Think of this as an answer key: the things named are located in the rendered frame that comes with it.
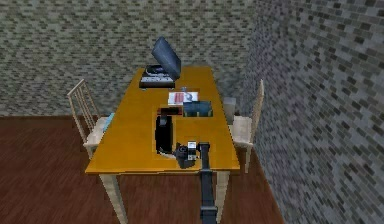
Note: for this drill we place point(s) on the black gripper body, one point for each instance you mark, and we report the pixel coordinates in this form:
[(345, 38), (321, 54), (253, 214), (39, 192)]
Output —
[(182, 154)]

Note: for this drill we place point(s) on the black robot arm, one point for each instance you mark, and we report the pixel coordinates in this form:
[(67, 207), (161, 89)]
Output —
[(207, 186)]

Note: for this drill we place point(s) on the black rounded object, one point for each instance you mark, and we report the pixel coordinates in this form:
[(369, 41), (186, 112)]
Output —
[(164, 135)]

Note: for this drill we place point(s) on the dark blue box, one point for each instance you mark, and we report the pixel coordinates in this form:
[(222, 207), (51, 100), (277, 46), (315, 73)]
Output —
[(196, 108)]

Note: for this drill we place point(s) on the orange table with pale legs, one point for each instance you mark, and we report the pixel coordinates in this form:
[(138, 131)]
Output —
[(133, 133)]

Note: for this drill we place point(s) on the white and red book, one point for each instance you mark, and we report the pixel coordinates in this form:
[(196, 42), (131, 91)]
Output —
[(180, 98)]

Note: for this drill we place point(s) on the small grey object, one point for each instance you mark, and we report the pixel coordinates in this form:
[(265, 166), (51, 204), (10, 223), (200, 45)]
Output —
[(184, 89)]

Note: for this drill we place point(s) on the pale grey bin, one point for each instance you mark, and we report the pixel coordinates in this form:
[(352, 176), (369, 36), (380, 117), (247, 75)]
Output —
[(230, 108)]

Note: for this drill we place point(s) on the pale wooden chair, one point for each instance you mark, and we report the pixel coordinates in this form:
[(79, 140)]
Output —
[(87, 110), (245, 128)]

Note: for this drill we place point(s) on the light blue cloth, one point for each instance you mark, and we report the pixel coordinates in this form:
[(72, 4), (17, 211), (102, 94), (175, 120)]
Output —
[(109, 121)]

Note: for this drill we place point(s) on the dark grey open laptop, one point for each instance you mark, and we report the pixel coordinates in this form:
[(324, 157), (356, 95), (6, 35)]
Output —
[(166, 58)]

